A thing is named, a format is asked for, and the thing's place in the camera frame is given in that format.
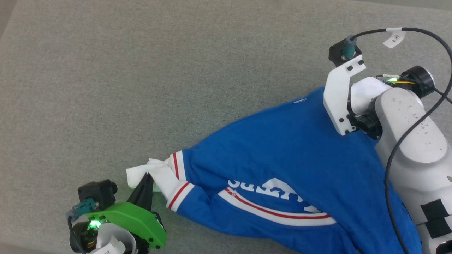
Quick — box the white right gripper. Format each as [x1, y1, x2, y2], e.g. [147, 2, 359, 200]
[323, 56, 392, 139]

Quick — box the white paper cable tag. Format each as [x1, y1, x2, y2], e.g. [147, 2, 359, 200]
[91, 241, 125, 254]
[383, 28, 406, 49]

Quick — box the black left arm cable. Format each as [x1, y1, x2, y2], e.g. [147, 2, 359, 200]
[66, 198, 99, 254]

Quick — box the blue jersey with white-red trim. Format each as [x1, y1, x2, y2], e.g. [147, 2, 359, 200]
[126, 86, 422, 254]

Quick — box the grey fabric sofa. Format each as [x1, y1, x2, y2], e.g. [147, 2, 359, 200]
[0, 0, 452, 254]

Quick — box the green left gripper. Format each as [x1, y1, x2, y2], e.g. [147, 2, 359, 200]
[85, 172, 167, 249]

